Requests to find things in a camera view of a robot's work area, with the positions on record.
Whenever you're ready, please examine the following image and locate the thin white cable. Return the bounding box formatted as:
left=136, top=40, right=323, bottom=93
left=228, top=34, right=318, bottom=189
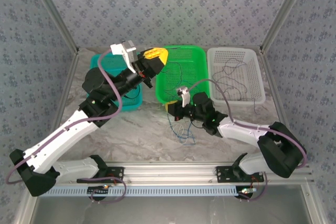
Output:
left=166, top=122, right=185, bottom=141

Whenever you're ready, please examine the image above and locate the light blue slotted cable duct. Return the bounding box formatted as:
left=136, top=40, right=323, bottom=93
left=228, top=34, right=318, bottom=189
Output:
left=38, top=185, right=253, bottom=198

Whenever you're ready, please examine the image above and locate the green plastic mesh basket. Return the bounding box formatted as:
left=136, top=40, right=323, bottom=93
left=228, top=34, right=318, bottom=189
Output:
left=155, top=45, right=210, bottom=105

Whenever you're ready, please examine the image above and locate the purple left arm camera cable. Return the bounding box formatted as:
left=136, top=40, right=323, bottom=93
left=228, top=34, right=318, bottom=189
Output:
left=5, top=49, right=127, bottom=204

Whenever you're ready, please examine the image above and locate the grey metal sheet panel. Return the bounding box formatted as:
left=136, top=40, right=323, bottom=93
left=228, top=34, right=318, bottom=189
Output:
left=31, top=196, right=312, bottom=224

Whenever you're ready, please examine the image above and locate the aluminium frame post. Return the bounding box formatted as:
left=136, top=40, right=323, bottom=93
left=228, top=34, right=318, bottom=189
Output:
left=26, top=0, right=80, bottom=55
left=258, top=0, right=313, bottom=54

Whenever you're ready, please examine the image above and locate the purple arm camera cable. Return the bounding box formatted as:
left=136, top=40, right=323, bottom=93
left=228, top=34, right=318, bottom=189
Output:
left=186, top=78, right=308, bottom=202
left=5, top=49, right=127, bottom=204

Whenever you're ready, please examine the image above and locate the teal plastic mesh basket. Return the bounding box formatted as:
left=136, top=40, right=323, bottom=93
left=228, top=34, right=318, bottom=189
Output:
left=90, top=52, right=144, bottom=112

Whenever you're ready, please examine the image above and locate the purple right arm camera cable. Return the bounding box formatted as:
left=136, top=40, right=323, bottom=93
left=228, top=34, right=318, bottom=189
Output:
left=186, top=78, right=308, bottom=202

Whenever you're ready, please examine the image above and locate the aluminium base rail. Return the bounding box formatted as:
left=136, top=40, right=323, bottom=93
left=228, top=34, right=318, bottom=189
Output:
left=52, top=162, right=314, bottom=187

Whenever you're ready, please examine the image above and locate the thin black cable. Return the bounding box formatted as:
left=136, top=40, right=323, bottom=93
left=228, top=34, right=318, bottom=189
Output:
left=212, top=56, right=259, bottom=116

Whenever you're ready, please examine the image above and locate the aluminium lower frame bar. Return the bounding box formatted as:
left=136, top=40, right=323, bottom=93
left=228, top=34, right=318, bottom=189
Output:
left=14, top=192, right=40, bottom=224
left=304, top=183, right=329, bottom=224

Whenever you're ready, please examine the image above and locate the small lit circuit board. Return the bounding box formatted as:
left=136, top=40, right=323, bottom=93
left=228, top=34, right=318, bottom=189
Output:
left=237, top=187, right=257, bottom=199
left=87, top=185, right=110, bottom=196

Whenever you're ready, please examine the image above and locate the white plastic mesh basket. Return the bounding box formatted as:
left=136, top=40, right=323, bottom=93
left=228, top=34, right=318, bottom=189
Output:
left=207, top=47, right=266, bottom=104

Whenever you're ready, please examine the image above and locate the aluminium table side rail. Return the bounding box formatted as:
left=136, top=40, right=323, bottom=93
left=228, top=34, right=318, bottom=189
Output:
left=51, top=49, right=81, bottom=130
left=259, top=48, right=286, bottom=125

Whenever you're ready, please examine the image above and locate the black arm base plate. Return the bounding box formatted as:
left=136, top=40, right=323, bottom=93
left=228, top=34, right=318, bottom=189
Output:
left=215, top=165, right=265, bottom=184
left=76, top=166, right=125, bottom=184

